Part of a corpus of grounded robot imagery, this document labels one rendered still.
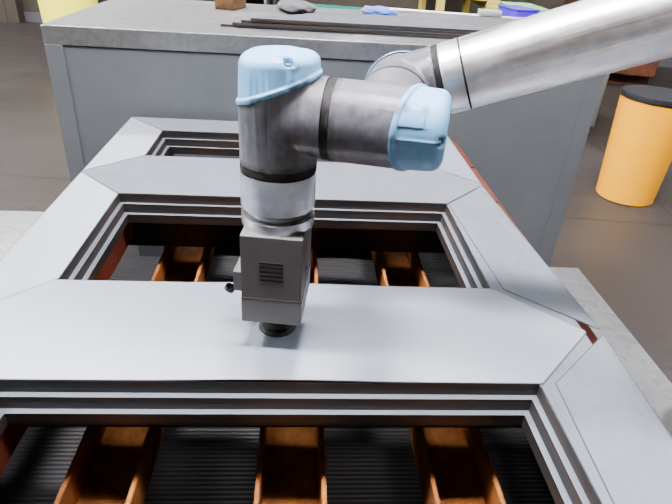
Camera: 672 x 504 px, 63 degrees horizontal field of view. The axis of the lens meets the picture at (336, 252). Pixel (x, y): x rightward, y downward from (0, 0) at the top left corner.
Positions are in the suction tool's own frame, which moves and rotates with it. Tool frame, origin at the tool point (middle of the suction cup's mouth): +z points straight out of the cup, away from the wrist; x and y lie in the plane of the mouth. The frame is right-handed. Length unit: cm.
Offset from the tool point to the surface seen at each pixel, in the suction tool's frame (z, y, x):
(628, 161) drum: 60, -251, 154
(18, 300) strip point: -1.1, -0.3, -31.1
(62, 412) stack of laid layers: 2.1, 12.8, -19.6
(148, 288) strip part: -1.1, -5.2, -17.2
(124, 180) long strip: -1.1, -36.9, -33.5
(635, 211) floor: 86, -242, 163
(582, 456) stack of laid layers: -0.9, 14.5, 30.6
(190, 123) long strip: -1, -71, -32
